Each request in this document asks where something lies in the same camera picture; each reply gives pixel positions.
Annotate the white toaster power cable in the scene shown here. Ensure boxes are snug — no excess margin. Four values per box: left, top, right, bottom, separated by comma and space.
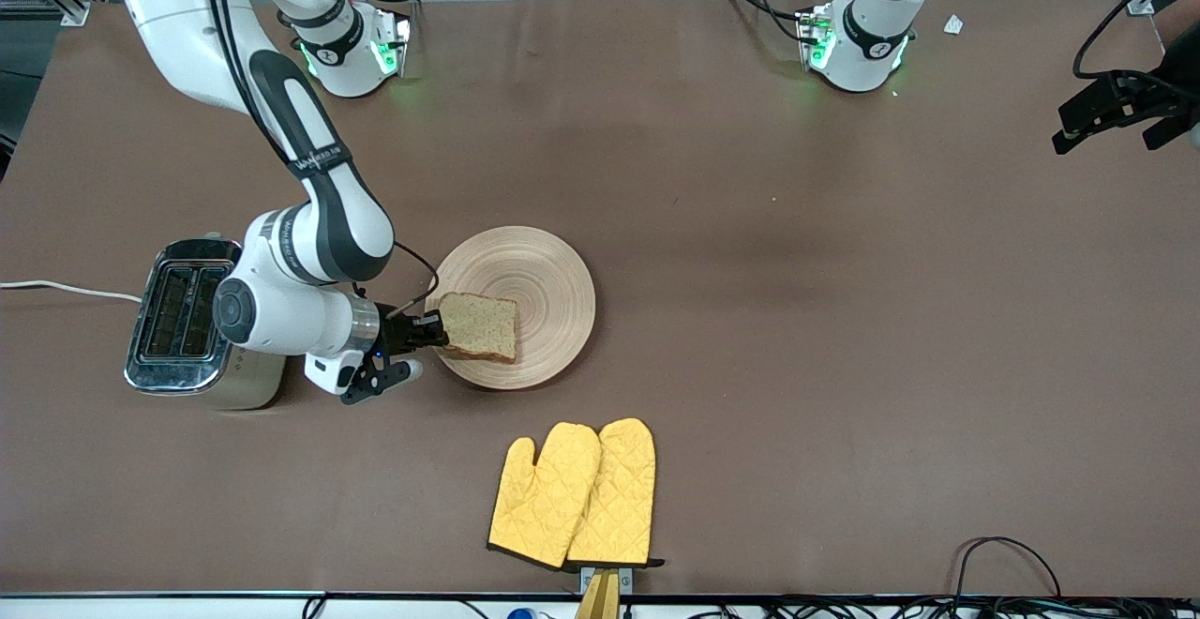
0, 279, 143, 304

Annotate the yellow quilted oven mitt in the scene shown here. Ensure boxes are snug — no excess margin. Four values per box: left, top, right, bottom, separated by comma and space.
565, 417, 665, 570
487, 422, 603, 570

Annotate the small metal bracket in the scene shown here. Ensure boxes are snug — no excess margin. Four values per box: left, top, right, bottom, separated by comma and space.
579, 566, 635, 594

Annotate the black looped cable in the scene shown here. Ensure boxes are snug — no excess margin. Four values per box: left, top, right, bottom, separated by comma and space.
952, 536, 1065, 601

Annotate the round wooden plate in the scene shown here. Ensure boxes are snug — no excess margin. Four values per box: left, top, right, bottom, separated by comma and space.
424, 225, 597, 391

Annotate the brown bread slice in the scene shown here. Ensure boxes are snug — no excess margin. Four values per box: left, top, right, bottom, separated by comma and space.
437, 292, 519, 365

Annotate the black cable bundle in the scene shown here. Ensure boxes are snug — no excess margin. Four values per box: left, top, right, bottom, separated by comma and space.
694, 597, 1200, 619

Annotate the brown table cover cloth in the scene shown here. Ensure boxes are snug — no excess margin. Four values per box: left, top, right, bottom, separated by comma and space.
0, 0, 1200, 596

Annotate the beige chrome two-slot toaster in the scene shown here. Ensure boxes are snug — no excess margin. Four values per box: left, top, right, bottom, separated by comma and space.
124, 236, 287, 411

